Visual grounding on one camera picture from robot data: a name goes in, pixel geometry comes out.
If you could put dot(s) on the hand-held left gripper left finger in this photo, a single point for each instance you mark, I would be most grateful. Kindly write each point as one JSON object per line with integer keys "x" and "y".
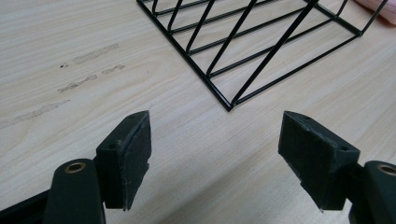
{"x": 124, "y": 161}

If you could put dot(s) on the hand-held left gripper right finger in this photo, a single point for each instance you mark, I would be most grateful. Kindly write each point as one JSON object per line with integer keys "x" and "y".
{"x": 317, "y": 158}

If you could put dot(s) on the pink object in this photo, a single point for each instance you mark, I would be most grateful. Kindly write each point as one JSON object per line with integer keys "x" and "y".
{"x": 384, "y": 12}

